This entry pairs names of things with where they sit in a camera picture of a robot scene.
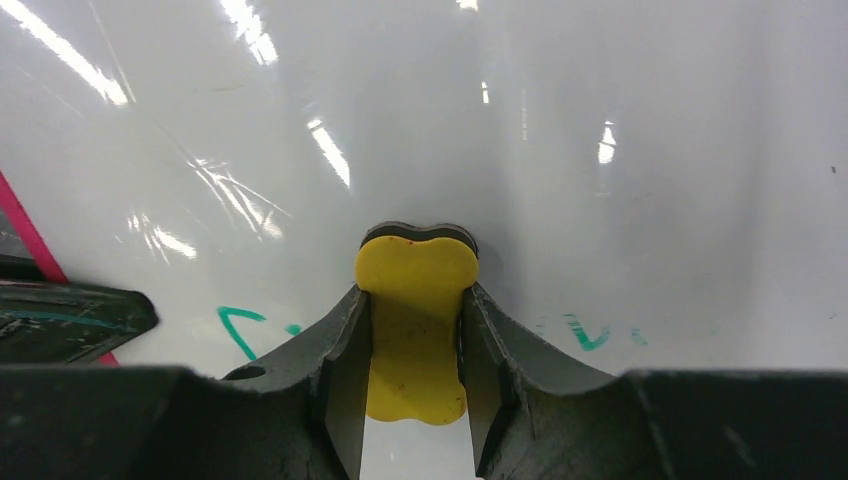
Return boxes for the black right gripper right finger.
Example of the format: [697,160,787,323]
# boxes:
[461,285,847,479]

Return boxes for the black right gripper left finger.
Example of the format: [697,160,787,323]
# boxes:
[1,288,370,479]

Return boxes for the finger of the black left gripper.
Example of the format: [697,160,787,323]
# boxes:
[1,254,159,365]

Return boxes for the pink framed whiteboard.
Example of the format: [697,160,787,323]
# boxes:
[1,1,847,479]

